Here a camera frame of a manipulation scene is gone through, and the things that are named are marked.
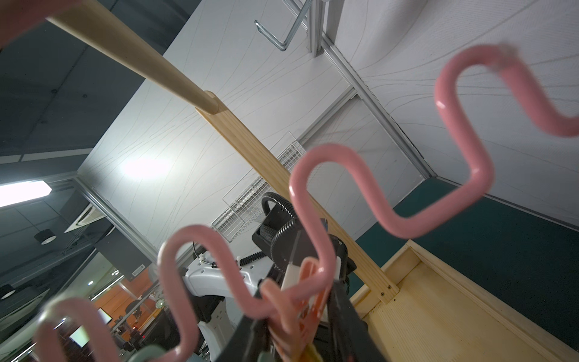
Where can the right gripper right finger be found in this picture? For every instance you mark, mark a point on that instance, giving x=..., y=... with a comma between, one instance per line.
x=350, y=338

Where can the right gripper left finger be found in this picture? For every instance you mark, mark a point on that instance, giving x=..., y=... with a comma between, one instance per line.
x=249, y=341

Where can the pink clip hanger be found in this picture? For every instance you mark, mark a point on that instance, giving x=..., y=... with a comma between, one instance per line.
x=161, y=164

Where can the wooden clothes rack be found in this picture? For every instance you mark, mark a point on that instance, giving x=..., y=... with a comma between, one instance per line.
x=90, y=22

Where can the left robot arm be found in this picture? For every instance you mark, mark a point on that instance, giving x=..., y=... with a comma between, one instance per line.
x=283, y=310

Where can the metal double hook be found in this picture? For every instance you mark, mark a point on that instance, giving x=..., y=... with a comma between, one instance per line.
x=282, y=21

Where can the aluminium top rail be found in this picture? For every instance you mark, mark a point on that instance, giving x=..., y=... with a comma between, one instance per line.
x=387, y=122

